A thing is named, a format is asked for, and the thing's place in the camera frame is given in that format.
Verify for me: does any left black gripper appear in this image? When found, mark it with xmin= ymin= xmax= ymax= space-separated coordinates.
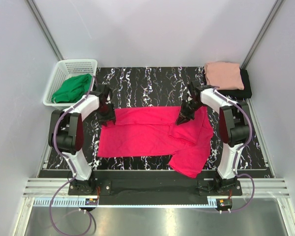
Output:
xmin=96 ymin=102 xmax=116 ymax=127

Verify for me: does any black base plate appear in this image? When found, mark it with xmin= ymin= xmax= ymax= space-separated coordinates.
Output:
xmin=69 ymin=171 xmax=242 ymax=206

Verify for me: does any folded black t-shirt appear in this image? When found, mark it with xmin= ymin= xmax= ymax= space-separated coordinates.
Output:
xmin=219 ymin=69 xmax=252 ymax=99

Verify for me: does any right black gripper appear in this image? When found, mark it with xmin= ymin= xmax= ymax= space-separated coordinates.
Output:
xmin=175 ymin=100 xmax=204 ymax=126

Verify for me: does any white plastic basket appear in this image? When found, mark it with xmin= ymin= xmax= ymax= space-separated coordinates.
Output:
xmin=42 ymin=59 xmax=98 ymax=110

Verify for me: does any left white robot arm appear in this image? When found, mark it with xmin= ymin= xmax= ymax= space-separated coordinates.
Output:
xmin=48 ymin=84 xmax=116 ymax=195

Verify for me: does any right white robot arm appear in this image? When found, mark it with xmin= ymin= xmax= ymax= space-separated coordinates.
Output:
xmin=176 ymin=82 xmax=253 ymax=195

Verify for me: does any black marble table mat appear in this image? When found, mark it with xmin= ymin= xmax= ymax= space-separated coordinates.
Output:
xmin=41 ymin=66 xmax=270 ymax=173

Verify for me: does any green t-shirt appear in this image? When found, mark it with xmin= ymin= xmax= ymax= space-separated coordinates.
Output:
xmin=51 ymin=74 xmax=92 ymax=103

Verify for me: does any folded pink t-shirt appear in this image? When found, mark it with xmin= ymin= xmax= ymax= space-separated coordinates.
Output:
xmin=204 ymin=61 xmax=244 ymax=90

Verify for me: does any red t-shirt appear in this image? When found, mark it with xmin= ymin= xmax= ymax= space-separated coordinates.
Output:
xmin=98 ymin=106 xmax=213 ymax=178

